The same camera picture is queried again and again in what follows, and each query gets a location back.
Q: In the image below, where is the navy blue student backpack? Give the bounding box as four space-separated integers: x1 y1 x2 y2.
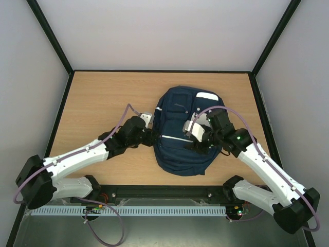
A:
153 86 224 176

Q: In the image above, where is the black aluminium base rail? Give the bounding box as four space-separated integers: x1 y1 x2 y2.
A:
61 184 268 206

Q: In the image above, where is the left controller circuit board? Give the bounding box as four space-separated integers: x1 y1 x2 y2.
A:
82 204 106 214

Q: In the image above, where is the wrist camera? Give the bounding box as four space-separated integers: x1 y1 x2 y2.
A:
182 120 205 143
139 112 154 129

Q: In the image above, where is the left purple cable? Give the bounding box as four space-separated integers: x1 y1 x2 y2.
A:
13 103 141 245

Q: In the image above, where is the light blue slotted cable duct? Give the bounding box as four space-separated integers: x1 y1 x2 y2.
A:
30 205 226 217

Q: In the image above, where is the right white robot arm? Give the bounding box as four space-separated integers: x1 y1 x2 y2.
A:
183 106 320 234

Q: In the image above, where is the black enclosure frame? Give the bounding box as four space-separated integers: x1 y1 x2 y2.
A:
5 0 316 247

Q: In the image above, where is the controller circuit board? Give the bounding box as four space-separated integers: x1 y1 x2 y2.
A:
226 204 250 216
82 204 106 214

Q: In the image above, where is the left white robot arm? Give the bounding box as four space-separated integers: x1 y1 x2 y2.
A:
16 113 158 209

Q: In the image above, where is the right controller circuit board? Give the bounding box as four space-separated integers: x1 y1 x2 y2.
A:
226 204 250 216

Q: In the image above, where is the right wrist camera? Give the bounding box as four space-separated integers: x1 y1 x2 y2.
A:
182 120 205 143

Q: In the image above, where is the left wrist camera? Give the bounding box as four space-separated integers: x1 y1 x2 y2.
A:
139 112 154 129

